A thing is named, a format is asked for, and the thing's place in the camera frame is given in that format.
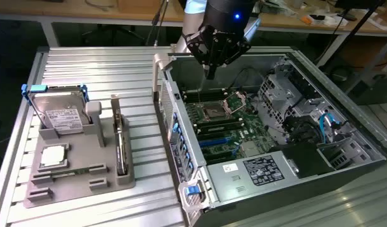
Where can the aluminium frame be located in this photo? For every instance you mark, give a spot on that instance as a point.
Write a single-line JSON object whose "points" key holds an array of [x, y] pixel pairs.
{"points": [[385, 52]]}

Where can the silver chipset heatsink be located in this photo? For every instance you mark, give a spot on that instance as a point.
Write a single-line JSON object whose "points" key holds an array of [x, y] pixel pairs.
{"points": [[250, 149]]}

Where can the grey parts rack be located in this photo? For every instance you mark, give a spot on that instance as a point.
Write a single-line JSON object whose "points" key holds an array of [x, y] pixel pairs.
{"points": [[82, 160]]}

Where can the black tripod pole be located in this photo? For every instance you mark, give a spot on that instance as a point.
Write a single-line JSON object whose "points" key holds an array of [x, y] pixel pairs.
{"points": [[351, 32]]}

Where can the silver CPU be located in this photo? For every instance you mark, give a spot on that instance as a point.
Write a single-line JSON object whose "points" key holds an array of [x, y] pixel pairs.
{"points": [[53, 156]]}

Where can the black expansion slot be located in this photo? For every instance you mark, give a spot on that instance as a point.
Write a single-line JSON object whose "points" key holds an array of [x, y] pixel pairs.
{"points": [[217, 156]]}

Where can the metal disk bay cage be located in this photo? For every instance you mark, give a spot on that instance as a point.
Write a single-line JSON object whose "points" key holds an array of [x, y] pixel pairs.
{"points": [[274, 94]]}

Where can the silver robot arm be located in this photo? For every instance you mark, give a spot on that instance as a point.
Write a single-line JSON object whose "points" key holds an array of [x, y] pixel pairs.
{"points": [[192, 28]]}

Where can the green RAM stick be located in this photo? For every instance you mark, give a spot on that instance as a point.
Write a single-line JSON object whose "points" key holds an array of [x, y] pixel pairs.
{"points": [[62, 173]]}

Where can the CPU socket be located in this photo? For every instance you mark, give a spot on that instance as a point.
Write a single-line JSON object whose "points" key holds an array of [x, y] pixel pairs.
{"points": [[213, 111]]}

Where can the hard disk in blue carrier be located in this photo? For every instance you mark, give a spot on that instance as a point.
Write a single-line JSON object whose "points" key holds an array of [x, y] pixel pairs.
{"points": [[60, 111]]}

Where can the green motherboard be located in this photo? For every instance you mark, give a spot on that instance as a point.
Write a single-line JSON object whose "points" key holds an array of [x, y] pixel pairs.
{"points": [[249, 132]]}

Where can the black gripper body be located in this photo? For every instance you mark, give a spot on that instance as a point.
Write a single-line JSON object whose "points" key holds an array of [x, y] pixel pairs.
{"points": [[226, 14]]}

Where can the blue expansion slot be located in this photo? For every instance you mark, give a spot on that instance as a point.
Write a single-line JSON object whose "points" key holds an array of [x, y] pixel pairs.
{"points": [[213, 142]]}

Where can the black RAM stick with label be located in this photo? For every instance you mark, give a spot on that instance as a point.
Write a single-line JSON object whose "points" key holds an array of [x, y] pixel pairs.
{"points": [[217, 128]]}

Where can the open black PC case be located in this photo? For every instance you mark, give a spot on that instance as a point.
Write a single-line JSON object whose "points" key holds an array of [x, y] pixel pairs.
{"points": [[274, 208]]}

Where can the wooden desk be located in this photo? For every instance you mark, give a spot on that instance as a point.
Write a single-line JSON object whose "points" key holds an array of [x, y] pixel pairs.
{"points": [[85, 13]]}

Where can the metal socket cover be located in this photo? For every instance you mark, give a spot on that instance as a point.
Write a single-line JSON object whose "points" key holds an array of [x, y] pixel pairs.
{"points": [[238, 100]]}

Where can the grey power supply unit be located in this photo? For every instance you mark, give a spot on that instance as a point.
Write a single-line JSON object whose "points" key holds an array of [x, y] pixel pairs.
{"points": [[230, 186]]}

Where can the thin socket locking lever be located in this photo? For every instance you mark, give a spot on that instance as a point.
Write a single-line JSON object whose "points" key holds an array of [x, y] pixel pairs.
{"points": [[198, 98]]}

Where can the black monitor stand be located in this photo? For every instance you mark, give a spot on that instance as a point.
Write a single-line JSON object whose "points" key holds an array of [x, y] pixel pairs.
{"points": [[345, 4]]}

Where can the blue case latch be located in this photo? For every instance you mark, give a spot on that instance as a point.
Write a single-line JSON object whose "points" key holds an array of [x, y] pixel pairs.
{"points": [[192, 190]]}

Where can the graphics card with metal bracket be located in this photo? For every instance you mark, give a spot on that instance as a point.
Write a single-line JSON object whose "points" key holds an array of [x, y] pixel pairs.
{"points": [[121, 146]]}

